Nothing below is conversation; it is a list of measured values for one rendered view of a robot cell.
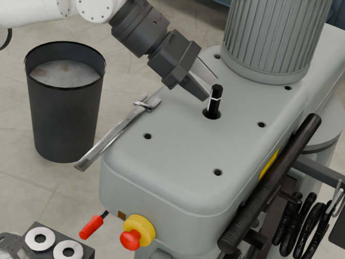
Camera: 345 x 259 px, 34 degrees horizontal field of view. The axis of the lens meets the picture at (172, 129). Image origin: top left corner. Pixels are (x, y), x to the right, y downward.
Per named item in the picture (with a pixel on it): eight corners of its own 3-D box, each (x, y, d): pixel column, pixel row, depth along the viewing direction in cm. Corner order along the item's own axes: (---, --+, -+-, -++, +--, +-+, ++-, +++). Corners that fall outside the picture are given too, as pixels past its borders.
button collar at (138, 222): (148, 252, 103) (151, 231, 99) (120, 236, 105) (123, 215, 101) (154, 245, 105) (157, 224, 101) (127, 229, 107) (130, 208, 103)
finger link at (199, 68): (219, 78, 108) (195, 56, 107) (208, 87, 110) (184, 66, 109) (221, 73, 109) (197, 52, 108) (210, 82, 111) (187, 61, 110)
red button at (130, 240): (134, 257, 101) (136, 243, 98) (116, 246, 102) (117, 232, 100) (145, 245, 103) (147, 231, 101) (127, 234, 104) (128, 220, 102)
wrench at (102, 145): (88, 175, 94) (88, 171, 93) (68, 165, 95) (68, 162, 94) (160, 102, 111) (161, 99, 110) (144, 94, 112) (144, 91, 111)
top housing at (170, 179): (201, 273, 101) (218, 214, 91) (84, 204, 110) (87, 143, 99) (298, 137, 134) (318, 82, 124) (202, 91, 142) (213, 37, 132)
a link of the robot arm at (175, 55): (179, 66, 114) (134, 26, 112) (210, 37, 108) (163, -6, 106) (159, 101, 105) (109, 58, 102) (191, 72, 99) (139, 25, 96)
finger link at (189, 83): (201, 102, 107) (176, 79, 105) (212, 92, 104) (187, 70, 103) (199, 106, 105) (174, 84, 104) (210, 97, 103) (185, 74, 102)
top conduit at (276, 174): (231, 258, 99) (235, 245, 97) (211, 246, 101) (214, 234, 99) (319, 128, 131) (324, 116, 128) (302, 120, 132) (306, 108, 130)
